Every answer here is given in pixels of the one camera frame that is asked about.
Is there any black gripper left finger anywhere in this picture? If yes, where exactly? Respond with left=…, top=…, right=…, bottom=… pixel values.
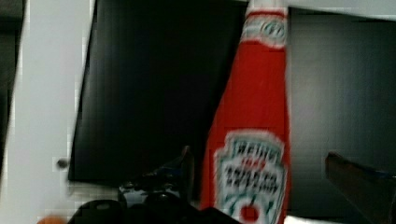
left=118, top=146, right=195, bottom=205

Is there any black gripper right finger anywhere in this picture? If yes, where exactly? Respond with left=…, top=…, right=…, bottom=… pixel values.
left=325, top=152, right=396, bottom=224

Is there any red plush ketchup bottle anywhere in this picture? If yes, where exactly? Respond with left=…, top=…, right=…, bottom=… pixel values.
left=201, top=0, right=290, bottom=224

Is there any black oven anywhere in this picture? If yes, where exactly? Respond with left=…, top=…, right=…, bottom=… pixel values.
left=68, top=0, right=395, bottom=224

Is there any orange ball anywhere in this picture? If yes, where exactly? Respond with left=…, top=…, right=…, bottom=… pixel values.
left=36, top=216, right=67, bottom=224

